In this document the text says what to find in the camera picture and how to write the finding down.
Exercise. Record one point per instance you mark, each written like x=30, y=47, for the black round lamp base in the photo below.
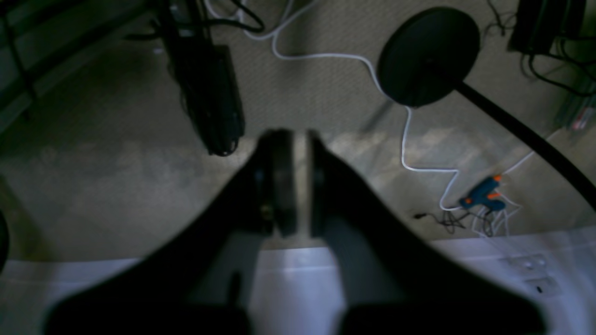
x=439, y=40

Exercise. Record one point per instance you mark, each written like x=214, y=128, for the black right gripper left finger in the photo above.
x=200, y=282

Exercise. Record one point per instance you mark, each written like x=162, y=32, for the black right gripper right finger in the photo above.
x=393, y=282

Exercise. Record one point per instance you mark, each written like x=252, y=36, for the blue orange glue gun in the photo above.
x=484, y=194

